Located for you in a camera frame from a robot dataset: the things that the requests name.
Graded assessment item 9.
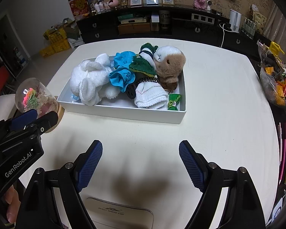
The glass dome with flowers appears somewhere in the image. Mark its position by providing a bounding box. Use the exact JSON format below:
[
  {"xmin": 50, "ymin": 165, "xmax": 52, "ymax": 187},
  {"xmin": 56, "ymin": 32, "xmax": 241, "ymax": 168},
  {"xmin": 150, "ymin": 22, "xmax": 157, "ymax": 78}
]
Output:
[{"xmin": 15, "ymin": 77, "xmax": 65, "ymax": 133}]

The green white plush stocking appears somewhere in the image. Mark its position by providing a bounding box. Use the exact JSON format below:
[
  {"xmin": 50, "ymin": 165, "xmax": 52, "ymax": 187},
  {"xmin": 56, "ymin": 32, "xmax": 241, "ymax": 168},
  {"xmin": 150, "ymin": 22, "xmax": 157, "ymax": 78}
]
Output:
[{"xmin": 129, "ymin": 42, "xmax": 159, "ymax": 78}]

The white cardboard box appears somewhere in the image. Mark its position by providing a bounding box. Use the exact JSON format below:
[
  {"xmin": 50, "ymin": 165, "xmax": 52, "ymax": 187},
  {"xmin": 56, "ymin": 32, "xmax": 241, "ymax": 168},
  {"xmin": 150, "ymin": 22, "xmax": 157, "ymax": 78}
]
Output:
[{"xmin": 57, "ymin": 55, "xmax": 187, "ymax": 124}]

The red decorative box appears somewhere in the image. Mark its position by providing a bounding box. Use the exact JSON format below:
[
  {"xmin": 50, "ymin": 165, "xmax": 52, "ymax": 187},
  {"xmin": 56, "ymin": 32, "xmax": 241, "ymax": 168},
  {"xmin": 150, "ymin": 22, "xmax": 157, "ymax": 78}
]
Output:
[{"xmin": 69, "ymin": 0, "xmax": 89, "ymax": 17}]

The group of small white bottles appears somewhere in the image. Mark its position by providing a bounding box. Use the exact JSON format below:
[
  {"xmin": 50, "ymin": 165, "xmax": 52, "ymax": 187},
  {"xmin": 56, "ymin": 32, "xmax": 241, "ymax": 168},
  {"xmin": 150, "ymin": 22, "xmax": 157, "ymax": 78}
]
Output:
[{"xmin": 93, "ymin": 2, "xmax": 110, "ymax": 12}]

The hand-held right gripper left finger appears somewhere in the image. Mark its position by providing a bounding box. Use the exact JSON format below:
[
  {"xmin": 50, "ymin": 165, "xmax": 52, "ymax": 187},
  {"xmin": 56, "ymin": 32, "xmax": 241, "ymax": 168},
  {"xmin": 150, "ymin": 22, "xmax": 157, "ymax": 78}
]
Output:
[{"xmin": 14, "ymin": 140, "xmax": 103, "ymax": 229}]

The yellow plastic toy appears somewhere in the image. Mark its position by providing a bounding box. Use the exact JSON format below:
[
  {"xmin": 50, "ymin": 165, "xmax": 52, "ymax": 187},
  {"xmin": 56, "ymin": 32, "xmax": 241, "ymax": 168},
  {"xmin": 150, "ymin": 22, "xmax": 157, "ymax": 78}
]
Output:
[{"xmin": 270, "ymin": 41, "xmax": 285, "ymax": 55}]

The stack of books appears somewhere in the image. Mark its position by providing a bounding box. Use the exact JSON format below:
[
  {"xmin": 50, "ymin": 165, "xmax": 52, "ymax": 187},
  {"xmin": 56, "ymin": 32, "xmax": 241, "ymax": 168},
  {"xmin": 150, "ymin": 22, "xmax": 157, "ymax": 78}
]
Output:
[{"xmin": 117, "ymin": 14, "xmax": 148, "ymax": 24}]

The white humidifier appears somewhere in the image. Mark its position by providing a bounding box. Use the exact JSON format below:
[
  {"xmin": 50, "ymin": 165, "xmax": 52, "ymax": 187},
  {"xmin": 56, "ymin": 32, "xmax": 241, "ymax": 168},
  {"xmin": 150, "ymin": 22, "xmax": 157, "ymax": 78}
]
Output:
[{"xmin": 229, "ymin": 9, "xmax": 242, "ymax": 32}]

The brown plush toy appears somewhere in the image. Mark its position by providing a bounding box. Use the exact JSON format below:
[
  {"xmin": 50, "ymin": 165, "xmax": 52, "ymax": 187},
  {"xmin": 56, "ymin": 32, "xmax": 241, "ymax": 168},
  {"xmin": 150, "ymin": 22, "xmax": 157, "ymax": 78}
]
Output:
[{"xmin": 153, "ymin": 46, "xmax": 187, "ymax": 90}]

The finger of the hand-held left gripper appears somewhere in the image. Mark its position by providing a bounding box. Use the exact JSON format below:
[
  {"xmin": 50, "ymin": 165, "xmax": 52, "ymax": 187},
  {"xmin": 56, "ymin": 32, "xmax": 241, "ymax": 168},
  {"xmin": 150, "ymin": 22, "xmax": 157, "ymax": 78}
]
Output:
[
  {"xmin": 8, "ymin": 108, "xmax": 39, "ymax": 131},
  {"xmin": 26, "ymin": 111, "xmax": 59, "ymax": 134}
]

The white plush doll body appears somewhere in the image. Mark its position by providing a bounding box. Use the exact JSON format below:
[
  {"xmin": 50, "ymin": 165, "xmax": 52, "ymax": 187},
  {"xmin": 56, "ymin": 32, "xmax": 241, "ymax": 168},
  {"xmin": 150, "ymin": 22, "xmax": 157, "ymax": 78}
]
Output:
[{"xmin": 70, "ymin": 54, "xmax": 115, "ymax": 106}]

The beige curtain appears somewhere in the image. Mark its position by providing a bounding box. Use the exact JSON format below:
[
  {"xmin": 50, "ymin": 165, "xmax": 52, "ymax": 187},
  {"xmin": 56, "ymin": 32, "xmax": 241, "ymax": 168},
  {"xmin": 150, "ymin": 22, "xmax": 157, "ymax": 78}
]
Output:
[{"xmin": 262, "ymin": 3, "xmax": 286, "ymax": 50}]

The white plush duck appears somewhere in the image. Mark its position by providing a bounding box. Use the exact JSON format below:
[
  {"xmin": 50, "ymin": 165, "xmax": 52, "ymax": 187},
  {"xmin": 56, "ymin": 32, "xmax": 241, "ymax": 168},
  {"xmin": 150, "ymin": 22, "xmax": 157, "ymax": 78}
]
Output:
[{"xmin": 101, "ymin": 85, "xmax": 120, "ymax": 100}]

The white cable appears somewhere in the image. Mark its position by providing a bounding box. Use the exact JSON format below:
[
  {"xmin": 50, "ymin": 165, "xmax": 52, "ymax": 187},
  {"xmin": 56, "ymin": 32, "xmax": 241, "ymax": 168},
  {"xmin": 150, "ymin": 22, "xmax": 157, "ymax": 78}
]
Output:
[{"xmin": 219, "ymin": 23, "xmax": 231, "ymax": 48}]

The black cabinet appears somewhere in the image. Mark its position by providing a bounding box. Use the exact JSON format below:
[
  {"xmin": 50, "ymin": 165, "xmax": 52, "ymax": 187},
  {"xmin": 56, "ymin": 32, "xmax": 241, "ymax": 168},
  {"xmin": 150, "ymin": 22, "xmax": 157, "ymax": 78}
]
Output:
[{"xmin": 76, "ymin": 5, "xmax": 270, "ymax": 60}]

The small white box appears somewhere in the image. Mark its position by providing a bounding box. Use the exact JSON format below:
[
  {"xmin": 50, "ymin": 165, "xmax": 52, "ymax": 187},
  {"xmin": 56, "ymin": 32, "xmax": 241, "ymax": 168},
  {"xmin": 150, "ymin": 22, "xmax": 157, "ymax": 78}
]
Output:
[{"xmin": 151, "ymin": 13, "xmax": 159, "ymax": 31}]

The yellow plastic crate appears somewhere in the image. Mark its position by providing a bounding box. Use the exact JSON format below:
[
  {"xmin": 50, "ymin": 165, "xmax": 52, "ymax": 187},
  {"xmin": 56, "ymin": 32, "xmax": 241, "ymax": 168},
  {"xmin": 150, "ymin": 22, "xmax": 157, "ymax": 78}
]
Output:
[
  {"xmin": 44, "ymin": 27, "xmax": 67, "ymax": 44},
  {"xmin": 39, "ymin": 39, "xmax": 71, "ymax": 58}
]

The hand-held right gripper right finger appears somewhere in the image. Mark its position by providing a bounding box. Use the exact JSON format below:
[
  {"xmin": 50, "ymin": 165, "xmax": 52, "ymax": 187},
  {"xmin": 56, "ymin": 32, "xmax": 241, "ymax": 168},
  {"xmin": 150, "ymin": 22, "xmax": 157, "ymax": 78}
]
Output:
[{"xmin": 179, "ymin": 140, "xmax": 267, "ymax": 229}]

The green fabric bow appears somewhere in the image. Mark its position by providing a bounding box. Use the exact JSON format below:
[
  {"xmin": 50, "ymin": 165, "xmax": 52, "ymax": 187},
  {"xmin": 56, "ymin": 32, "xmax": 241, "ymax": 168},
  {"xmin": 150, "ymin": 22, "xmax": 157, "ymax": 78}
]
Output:
[{"xmin": 167, "ymin": 94, "xmax": 182, "ymax": 111}]

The dark bead bracelet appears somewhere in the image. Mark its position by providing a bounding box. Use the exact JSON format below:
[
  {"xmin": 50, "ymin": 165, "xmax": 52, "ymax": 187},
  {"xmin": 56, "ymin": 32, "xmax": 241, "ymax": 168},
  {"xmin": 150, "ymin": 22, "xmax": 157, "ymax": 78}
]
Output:
[{"xmin": 136, "ymin": 77, "xmax": 159, "ymax": 84}]

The glass bowl of snacks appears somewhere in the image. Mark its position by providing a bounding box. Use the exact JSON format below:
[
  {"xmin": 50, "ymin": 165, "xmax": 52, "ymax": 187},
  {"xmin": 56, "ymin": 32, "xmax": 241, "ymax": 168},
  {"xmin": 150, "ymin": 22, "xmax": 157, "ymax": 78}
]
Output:
[{"xmin": 260, "ymin": 65, "xmax": 286, "ymax": 108}]

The brown wooden box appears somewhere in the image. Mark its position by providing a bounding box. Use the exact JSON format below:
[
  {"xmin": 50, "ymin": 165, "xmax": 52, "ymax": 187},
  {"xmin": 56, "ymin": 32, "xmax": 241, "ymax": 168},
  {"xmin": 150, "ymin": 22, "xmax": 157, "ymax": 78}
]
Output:
[{"xmin": 117, "ymin": 22, "xmax": 151, "ymax": 34}]

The dark canister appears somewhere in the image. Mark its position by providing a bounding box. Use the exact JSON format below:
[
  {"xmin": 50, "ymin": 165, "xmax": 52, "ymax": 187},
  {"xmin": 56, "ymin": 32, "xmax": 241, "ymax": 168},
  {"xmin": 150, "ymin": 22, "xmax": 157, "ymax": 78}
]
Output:
[{"xmin": 158, "ymin": 10, "xmax": 171, "ymax": 28}]

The pink pen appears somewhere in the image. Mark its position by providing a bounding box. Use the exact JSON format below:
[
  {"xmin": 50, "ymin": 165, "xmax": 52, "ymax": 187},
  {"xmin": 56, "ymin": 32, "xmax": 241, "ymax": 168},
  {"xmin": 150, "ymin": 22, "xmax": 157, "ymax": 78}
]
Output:
[{"xmin": 279, "ymin": 139, "xmax": 286, "ymax": 184}]

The person's left hand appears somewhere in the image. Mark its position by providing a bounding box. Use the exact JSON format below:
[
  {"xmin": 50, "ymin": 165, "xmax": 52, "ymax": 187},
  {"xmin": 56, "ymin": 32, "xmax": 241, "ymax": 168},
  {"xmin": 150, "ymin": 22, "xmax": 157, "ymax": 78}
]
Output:
[{"xmin": 5, "ymin": 186, "xmax": 21, "ymax": 223}]

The white triple switch panel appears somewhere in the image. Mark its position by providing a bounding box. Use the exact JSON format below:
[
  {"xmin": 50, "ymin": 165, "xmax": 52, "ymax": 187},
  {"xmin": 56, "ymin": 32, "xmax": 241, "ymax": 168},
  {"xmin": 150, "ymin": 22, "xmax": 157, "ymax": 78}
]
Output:
[{"xmin": 191, "ymin": 13, "xmax": 214, "ymax": 24}]

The white knitted sock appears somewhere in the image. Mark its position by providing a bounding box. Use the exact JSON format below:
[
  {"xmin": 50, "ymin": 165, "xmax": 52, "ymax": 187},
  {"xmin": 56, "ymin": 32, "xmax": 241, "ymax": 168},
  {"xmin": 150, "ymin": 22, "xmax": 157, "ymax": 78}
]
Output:
[{"xmin": 134, "ymin": 81, "xmax": 168, "ymax": 110}]

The row of small glass bottles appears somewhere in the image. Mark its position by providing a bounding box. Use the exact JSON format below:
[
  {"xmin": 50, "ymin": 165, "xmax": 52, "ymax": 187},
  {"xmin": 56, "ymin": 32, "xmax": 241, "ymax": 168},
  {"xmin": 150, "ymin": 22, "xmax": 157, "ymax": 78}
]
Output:
[{"xmin": 241, "ymin": 18, "xmax": 255, "ymax": 39}]

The blue doll garment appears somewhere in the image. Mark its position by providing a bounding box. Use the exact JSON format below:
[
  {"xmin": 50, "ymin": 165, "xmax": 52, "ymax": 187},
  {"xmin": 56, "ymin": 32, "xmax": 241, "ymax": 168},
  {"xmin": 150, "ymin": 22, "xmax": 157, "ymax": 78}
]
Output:
[{"xmin": 109, "ymin": 51, "xmax": 136, "ymax": 93}]

